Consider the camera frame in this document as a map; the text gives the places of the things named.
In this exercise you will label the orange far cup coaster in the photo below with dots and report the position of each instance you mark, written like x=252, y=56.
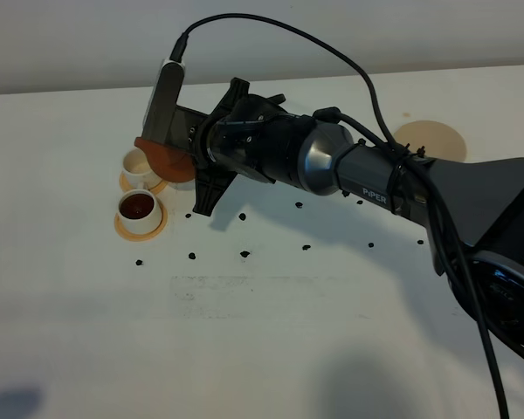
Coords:
x=126, y=186

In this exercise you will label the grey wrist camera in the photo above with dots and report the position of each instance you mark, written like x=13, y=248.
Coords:
x=161, y=107

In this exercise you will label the white teacup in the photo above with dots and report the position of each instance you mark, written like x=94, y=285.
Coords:
x=139, y=211
x=136, y=170

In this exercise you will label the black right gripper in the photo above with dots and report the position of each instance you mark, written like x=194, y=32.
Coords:
x=246, y=134

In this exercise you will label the brown clay teapot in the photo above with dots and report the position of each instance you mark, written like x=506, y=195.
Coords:
x=170, y=164

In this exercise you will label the white far teacup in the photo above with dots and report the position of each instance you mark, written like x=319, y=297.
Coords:
x=136, y=170

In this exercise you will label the white near teacup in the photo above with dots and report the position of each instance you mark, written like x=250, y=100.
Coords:
x=139, y=211

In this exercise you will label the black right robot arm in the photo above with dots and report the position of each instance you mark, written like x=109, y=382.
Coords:
x=473, y=213

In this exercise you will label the cream round teapot coaster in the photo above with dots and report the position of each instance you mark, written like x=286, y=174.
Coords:
x=437, y=139

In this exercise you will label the orange cup coaster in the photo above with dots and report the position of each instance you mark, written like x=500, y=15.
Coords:
x=124, y=233
x=126, y=186

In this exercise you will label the orange near cup coaster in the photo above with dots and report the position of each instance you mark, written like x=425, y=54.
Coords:
x=124, y=233

